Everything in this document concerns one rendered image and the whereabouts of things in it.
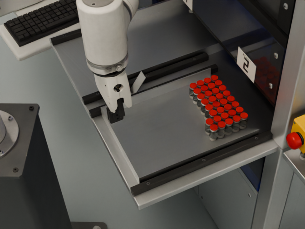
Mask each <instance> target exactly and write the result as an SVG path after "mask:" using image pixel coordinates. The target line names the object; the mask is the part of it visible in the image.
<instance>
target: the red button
mask: <svg viewBox="0 0 305 229"><path fill-rule="evenodd" d="M286 142H287V144H288V146H289V147H290V148H291V149H298V148H300V147H301V146H302V141H301V138H300V136H299V135H298V134H297V133H296V132H292V133H290V134H288V135H287V137H286Z"/></svg>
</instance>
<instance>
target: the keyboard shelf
mask: <svg viewBox="0 0 305 229"><path fill-rule="evenodd" d="M56 1H59V0H43V1H40V2H38V3H35V4H33V5H30V6H27V7H25V8H22V9H20V10H17V11H15V12H13V13H14V14H15V15H16V17H18V16H23V15H24V14H26V13H29V12H31V11H32V12H33V11H34V10H36V9H39V8H41V7H44V6H46V5H49V4H51V3H54V2H56ZM78 28H80V23H76V24H74V25H72V26H69V27H67V28H65V29H62V30H60V31H57V32H55V33H52V34H50V35H48V36H45V37H43V38H41V39H38V40H36V41H33V42H31V43H28V44H26V45H24V46H21V47H19V46H18V45H17V43H16V42H15V40H14V39H13V37H12V36H11V35H10V33H9V32H8V30H7V29H6V28H5V27H4V25H0V35H1V37H2V38H3V40H4V41H5V43H6V44H7V45H8V47H9V48H10V50H11V51H12V53H13V54H14V55H15V57H16V58H17V60H18V61H23V60H25V59H27V58H30V57H32V56H34V55H37V54H39V53H41V52H44V51H46V50H49V49H51V48H52V45H51V44H50V41H49V38H50V37H53V36H56V35H59V34H62V33H66V32H69V31H72V30H75V29H78Z"/></svg>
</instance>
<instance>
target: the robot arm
mask: <svg viewBox="0 0 305 229"><path fill-rule="evenodd" d="M76 5H77V10H78V15H79V22H80V28H81V33H82V38H83V44H84V51H85V56H86V61H87V65H88V68H89V69H90V70H91V71H92V72H93V73H94V77H95V82H96V85H97V88H98V90H99V92H100V94H101V95H102V97H103V99H104V101H105V104H106V106H107V108H106V109H107V115H108V120H109V121H110V123H111V124H112V123H115V122H118V121H120V120H123V117H124V116H125V112H124V107H123V103H124V104H125V105H126V106H127V107H128V108H130V107H131V106H132V98H131V92H130V87H129V82H128V77H127V74H126V71H125V68H126V66H127V64H128V45H127V30H128V26H129V24H130V22H131V20H132V18H133V17H134V15H135V13H136V12H137V9H138V5H139V0H76ZM19 135H20V129H19V126H18V123H17V121H16V120H15V118H14V117H13V116H12V115H10V114H9V113H7V112H4V111H1V110H0V159H1V158H3V157H4V156H6V155H7V154H8V153H9V152H10V151H11V150H12V149H13V148H14V147H15V145H16V143H17V141H18V139H19Z"/></svg>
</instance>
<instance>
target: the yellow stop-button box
mask: <svg viewBox="0 0 305 229"><path fill-rule="evenodd" d="M292 132H296V133H297V134H298V135H299V136H300V138H301V141H302V146H301V147H300V148H299V149H300V150H301V152H302V153H303V154H304V155H305V114H304V115H302V116H299V117H297V118H295V119H294V121H293V125H292V129H291V133H292Z"/></svg>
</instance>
